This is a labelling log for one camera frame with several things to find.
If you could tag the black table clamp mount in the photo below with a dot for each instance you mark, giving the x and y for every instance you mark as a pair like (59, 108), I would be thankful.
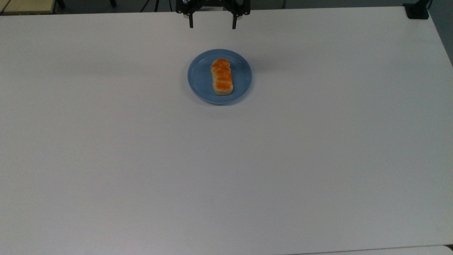
(417, 10)

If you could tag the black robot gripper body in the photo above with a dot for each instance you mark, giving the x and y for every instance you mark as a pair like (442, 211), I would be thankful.
(212, 4)

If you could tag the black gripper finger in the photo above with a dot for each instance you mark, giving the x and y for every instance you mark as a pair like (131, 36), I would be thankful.
(234, 22)
(191, 21)

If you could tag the blue round plate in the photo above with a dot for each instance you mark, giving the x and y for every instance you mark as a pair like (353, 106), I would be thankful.
(240, 79)

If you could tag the light wooden table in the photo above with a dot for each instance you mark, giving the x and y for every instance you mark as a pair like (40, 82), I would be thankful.
(26, 6)

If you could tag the orange glazed bread loaf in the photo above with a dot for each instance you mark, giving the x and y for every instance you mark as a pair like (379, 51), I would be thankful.
(222, 77)

